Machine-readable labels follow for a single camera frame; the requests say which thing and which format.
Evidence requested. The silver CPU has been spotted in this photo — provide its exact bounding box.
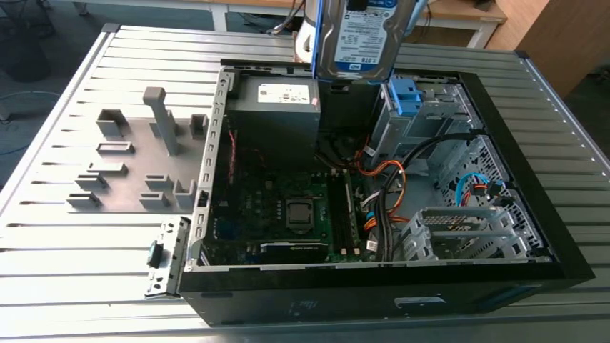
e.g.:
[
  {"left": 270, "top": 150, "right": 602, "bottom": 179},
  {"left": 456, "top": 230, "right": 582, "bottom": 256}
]
[{"left": 287, "top": 202, "right": 315, "bottom": 227}]

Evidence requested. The orange and black power wire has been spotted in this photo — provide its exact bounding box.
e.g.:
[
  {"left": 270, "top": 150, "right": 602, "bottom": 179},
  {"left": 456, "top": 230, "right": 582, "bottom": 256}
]
[{"left": 465, "top": 184, "right": 516, "bottom": 207}]

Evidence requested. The hard disk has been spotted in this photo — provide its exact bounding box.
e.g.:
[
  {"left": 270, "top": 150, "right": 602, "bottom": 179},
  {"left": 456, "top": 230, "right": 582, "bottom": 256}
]
[{"left": 309, "top": 0, "right": 421, "bottom": 86}]

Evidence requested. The metal optical drive cage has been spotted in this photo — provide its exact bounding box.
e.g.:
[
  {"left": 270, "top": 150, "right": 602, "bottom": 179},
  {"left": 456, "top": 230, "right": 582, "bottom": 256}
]
[{"left": 372, "top": 76, "right": 482, "bottom": 158}]

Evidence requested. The black graphics card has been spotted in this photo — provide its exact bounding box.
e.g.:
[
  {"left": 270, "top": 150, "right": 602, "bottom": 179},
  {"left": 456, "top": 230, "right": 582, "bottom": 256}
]
[{"left": 259, "top": 242, "right": 330, "bottom": 262}]

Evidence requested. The black RAM slot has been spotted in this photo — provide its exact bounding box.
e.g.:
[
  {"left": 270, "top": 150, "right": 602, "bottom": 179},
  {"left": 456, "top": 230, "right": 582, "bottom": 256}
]
[
  {"left": 329, "top": 170, "right": 345, "bottom": 251},
  {"left": 342, "top": 170, "right": 360, "bottom": 251}
]

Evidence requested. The black cable bundle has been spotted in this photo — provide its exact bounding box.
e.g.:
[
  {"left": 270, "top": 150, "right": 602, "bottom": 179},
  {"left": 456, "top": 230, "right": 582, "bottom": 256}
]
[{"left": 372, "top": 131, "right": 485, "bottom": 262}]

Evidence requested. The grey power supply unit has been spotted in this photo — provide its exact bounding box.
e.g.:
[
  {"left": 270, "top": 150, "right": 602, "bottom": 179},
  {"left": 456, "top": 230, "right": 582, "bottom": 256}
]
[{"left": 226, "top": 76, "right": 323, "bottom": 169}]

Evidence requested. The white table with wooden top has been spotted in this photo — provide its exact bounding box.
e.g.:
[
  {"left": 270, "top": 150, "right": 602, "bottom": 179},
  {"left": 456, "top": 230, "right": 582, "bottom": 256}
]
[{"left": 71, "top": 0, "right": 508, "bottom": 49}]

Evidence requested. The metal bracket with black knob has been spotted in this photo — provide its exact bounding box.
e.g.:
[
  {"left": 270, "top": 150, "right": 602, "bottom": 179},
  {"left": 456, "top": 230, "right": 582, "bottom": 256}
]
[{"left": 145, "top": 216, "right": 193, "bottom": 299}]

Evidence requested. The green motherboard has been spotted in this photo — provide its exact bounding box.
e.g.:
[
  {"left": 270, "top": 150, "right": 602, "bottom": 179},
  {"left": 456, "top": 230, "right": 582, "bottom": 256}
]
[{"left": 205, "top": 167, "right": 381, "bottom": 266}]

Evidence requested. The metal disk bay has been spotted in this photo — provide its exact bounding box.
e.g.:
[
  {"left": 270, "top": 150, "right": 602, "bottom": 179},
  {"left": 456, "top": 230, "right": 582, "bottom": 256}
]
[{"left": 400, "top": 206, "right": 530, "bottom": 261}]

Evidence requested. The wooden cabinet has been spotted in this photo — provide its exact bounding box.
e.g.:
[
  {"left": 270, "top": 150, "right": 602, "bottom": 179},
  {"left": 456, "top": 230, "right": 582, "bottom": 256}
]
[{"left": 485, "top": 0, "right": 610, "bottom": 99}]

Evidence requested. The red wire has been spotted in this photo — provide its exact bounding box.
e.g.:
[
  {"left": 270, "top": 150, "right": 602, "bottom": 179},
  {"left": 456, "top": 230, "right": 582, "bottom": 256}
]
[{"left": 226, "top": 128, "right": 241, "bottom": 183}]

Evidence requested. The grey parts rack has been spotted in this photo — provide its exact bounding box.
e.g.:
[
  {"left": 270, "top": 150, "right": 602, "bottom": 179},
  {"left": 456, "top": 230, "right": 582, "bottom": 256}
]
[{"left": 66, "top": 86, "right": 213, "bottom": 215}]

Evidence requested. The black open PC case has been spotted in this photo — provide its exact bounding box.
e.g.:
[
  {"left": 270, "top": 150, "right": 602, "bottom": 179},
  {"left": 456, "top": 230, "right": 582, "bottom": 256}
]
[{"left": 177, "top": 59, "right": 597, "bottom": 327}]

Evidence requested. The blue data wire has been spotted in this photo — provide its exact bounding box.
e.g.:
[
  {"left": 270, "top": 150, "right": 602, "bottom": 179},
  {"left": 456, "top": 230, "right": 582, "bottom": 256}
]
[{"left": 454, "top": 172, "right": 502, "bottom": 208}]

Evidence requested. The orange wire bundle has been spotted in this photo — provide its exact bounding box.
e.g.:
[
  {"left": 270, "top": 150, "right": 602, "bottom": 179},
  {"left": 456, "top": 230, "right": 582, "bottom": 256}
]
[{"left": 357, "top": 160, "right": 412, "bottom": 232}]

